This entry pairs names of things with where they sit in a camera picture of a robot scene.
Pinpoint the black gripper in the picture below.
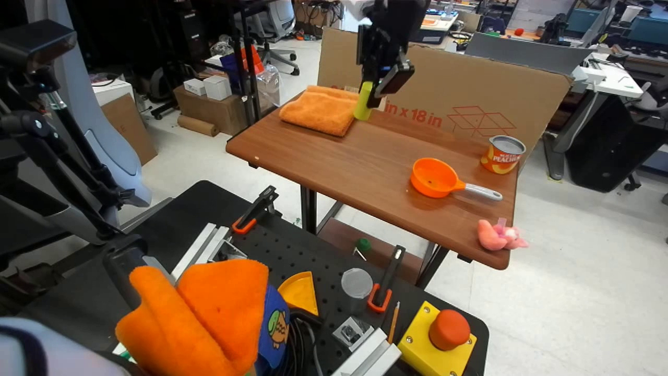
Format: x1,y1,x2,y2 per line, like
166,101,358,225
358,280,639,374
355,19,417,110

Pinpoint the yellow cylinder block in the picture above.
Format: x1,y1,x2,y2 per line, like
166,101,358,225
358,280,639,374
352,80,375,123

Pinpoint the folded orange towel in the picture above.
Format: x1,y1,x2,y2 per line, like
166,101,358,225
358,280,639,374
278,84,365,138

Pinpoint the brown cardboard panel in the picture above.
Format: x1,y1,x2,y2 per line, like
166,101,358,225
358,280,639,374
316,24,573,154

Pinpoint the brown wooden table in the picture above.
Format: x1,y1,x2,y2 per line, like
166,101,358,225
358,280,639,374
225,87,521,271

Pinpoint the black office chair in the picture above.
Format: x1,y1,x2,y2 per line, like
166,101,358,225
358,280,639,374
244,0,303,78

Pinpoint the orange labelled tin can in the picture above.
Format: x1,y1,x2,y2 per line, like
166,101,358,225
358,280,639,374
480,133,527,177

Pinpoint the pink plush toy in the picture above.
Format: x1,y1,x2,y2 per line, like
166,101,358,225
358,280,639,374
475,218,529,252

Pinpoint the black perforated base board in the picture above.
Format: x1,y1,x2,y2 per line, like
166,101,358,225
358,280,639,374
18,177,490,376

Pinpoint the grey round disc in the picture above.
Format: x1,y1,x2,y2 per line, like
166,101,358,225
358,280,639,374
339,266,375,300

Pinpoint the white desk with grey legs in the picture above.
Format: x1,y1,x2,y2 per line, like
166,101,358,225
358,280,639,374
541,51,644,182

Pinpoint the yellow wedge piece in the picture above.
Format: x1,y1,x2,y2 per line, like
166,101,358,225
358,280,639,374
276,269,321,318

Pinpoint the wooden pencil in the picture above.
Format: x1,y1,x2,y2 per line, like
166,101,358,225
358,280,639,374
386,298,403,344

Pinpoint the aluminium extrusion bar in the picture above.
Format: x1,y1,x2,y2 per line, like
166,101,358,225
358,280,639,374
169,222,234,282
330,325,405,376

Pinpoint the black fiducial tag card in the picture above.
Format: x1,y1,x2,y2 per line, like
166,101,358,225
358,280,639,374
332,315,375,353

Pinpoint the tall brown cardboard box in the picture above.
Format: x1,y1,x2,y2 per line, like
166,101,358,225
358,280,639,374
99,92,160,166

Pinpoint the yellow emergency stop box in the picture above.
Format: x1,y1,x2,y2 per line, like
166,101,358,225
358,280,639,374
396,298,480,376

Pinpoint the blue printed cap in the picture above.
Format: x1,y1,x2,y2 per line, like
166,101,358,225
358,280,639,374
257,282,291,372

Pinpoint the orange plush cloth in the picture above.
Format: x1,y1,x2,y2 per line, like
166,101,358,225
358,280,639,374
115,256,270,376

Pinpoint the black clamp with orange handle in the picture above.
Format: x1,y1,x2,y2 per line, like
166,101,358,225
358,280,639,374
229,183,282,236
365,242,406,315

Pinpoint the black cable bundle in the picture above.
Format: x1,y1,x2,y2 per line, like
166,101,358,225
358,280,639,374
284,309,325,376

